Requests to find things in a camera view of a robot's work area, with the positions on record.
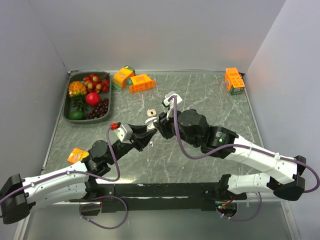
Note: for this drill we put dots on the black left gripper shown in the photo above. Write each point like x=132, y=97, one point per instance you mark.
x=142, y=141

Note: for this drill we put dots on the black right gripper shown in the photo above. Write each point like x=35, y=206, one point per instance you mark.
x=162, y=127

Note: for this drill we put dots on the white earbud charging case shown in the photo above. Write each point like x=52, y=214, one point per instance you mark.
x=150, y=123

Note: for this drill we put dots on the beige earbud charging case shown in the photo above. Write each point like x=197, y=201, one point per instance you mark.
x=151, y=113

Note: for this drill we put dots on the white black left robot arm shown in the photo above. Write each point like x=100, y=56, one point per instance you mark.
x=21, y=196

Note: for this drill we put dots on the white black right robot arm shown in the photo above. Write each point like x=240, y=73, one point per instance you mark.
x=276, y=175

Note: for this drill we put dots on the dark red grape bunch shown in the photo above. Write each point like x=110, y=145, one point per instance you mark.
x=99, y=110

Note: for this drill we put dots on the orange carton lying back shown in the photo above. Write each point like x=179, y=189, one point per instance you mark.
x=140, y=83

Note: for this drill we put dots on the red apple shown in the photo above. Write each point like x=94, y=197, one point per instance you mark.
x=93, y=99

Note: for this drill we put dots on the green avocado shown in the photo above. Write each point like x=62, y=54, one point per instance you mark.
x=76, y=115

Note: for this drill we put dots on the orange green carton near left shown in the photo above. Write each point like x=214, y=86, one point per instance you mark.
x=77, y=155

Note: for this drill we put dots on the orange green carton upright back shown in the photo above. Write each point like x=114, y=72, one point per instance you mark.
x=119, y=81

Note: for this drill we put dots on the orange spiky fruit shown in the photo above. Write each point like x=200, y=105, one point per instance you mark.
x=77, y=88

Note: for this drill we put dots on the orange green carton right corner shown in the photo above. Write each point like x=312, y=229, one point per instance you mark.
x=234, y=81

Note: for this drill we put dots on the dark green fruit tray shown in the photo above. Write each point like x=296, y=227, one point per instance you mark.
x=67, y=104

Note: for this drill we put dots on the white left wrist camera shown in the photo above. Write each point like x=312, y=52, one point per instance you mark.
x=122, y=130

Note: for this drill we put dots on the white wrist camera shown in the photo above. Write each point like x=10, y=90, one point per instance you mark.
x=169, y=103
x=122, y=130

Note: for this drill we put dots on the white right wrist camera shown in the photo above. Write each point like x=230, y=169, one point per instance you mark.
x=169, y=103

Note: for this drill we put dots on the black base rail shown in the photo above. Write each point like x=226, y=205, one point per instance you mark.
x=161, y=196

